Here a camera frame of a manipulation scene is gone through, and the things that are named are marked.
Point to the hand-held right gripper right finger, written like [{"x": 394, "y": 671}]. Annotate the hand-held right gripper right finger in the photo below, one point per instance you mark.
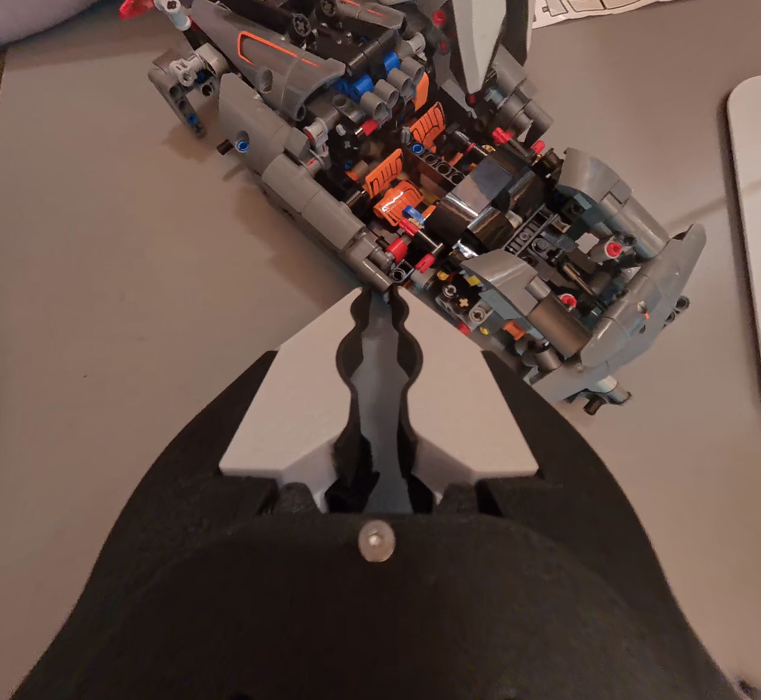
[{"x": 469, "y": 415}]

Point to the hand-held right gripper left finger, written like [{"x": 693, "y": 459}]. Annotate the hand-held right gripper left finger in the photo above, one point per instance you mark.
[{"x": 285, "y": 415}]

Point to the grey black lego car model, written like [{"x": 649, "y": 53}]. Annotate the grey black lego car model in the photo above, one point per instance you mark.
[{"x": 475, "y": 189}]

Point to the white stand with metal arms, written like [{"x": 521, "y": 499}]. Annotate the white stand with metal arms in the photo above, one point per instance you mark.
[{"x": 749, "y": 207}]

